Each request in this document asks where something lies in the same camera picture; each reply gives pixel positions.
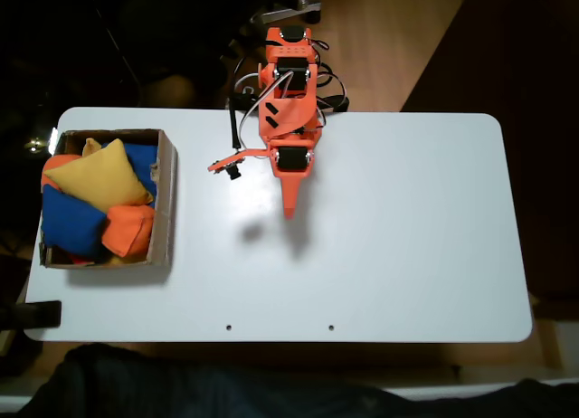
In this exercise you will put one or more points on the blue bean bag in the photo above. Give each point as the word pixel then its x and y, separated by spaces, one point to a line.
pixel 142 158
pixel 70 221

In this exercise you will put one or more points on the brown cardboard box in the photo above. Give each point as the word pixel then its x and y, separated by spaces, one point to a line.
pixel 165 201

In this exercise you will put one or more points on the orange bean bag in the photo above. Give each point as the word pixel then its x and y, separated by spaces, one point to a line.
pixel 129 228
pixel 56 164

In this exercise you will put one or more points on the yellow bean bag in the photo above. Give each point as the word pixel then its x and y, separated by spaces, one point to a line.
pixel 124 260
pixel 89 146
pixel 104 178

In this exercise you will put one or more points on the black table clamp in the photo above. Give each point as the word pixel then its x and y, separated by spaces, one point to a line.
pixel 337 103
pixel 246 102

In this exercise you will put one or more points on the person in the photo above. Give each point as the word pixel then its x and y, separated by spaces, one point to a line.
pixel 226 391

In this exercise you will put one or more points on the small shiny metal object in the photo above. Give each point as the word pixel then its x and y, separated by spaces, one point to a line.
pixel 34 144

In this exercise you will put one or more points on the black clamp block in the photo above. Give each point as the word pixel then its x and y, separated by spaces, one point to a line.
pixel 40 314

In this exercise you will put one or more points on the orange camera mount with camera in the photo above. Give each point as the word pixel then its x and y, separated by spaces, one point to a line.
pixel 226 162

